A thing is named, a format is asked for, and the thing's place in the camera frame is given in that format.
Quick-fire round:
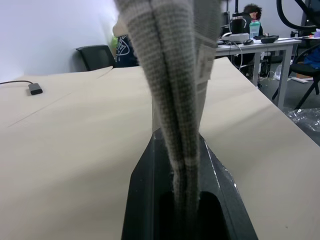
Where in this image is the clear plastic bag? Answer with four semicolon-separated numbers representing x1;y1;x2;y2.
286;107;320;148

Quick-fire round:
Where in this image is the grey adapter box with cable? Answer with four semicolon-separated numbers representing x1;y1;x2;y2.
0;80;44;96

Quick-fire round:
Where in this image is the black sunglasses case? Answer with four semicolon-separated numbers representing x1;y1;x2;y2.
260;35;280;44

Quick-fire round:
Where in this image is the black hose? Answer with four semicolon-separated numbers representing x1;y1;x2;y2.
275;0;320;32

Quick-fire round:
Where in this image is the seated person in black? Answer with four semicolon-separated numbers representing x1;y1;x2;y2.
231;3;267;68

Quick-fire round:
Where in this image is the grey knitted cloth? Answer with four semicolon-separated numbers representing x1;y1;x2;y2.
113;0;223;216

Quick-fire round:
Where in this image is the black chair with blue cloth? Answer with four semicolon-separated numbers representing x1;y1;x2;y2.
271;45;320;110

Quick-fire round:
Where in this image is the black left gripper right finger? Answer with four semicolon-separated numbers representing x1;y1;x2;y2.
197;133;259;240

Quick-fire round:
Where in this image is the white office desk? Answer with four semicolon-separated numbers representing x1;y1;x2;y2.
215;36;303;109

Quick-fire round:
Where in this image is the person in dark printed shirt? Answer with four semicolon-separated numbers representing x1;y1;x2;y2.
112;14;140;68

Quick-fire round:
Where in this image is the black office chair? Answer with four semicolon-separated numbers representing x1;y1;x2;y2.
75;44;116;72

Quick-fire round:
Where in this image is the teal water bottle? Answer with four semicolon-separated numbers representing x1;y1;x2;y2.
249;19;261;39

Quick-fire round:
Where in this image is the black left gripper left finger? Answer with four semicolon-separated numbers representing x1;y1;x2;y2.
121;126;179;240

